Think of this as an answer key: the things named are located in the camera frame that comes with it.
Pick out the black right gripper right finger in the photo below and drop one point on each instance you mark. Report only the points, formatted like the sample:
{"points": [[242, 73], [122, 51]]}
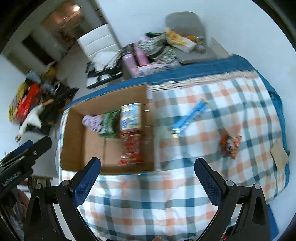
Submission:
{"points": [[242, 210]]}

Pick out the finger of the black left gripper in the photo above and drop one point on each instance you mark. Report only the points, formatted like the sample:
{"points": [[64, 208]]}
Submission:
{"points": [[26, 154]]}

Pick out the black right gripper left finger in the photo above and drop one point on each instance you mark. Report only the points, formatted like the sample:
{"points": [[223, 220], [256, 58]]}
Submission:
{"points": [[41, 221]]}

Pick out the orange snack bag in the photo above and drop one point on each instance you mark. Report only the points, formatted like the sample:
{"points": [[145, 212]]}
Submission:
{"points": [[230, 144]]}

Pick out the dark green wipes pack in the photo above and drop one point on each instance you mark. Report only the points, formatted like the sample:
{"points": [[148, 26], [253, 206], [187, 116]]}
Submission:
{"points": [[110, 125]]}

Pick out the red floral snack bag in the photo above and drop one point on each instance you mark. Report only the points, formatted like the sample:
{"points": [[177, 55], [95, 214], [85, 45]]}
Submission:
{"points": [[131, 148]]}

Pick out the blue yellow-tipped snack packet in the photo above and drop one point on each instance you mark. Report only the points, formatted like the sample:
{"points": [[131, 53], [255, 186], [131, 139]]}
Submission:
{"points": [[178, 128]]}

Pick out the person's left hand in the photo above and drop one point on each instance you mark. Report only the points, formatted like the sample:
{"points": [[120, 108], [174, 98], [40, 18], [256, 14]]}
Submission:
{"points": [[157, 239]]}

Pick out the white toy goose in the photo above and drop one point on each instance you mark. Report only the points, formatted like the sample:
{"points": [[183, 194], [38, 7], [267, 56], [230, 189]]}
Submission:
{"points": [[33, 118]]}

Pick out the brown cardboard box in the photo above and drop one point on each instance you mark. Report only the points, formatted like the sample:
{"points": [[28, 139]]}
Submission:
{"points": [[78, 144]]}

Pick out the red bag on floor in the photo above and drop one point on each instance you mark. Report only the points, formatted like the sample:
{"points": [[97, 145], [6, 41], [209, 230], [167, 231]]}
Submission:
{"points": [[26, 100]]}

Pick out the brown paper piece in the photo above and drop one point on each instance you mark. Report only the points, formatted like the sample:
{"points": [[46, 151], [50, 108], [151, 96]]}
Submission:
{"points": [[279, 155]]}

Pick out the checkered blue orange blanket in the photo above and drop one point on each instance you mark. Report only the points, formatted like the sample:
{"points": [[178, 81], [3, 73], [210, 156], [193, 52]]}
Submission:
{"points": [[170, 202]]}

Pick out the white folding chair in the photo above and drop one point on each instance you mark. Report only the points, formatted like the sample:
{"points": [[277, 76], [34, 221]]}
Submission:
{"points": [[104, 57]]}

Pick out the pink children's sofa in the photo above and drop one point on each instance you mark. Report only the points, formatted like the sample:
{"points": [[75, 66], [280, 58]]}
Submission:
{"points": [[138, 65]]}

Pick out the black white patterned bag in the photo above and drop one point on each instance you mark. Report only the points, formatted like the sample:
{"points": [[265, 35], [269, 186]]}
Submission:
{"points": [[158, 49]]}

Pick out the tape roll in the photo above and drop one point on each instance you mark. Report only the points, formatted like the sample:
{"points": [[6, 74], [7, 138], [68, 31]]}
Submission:
{"points": [[200, 48]]}

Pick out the white yellow snack bag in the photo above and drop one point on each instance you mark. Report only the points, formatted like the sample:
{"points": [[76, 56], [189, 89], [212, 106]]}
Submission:
{"points": [[179, 41]]}

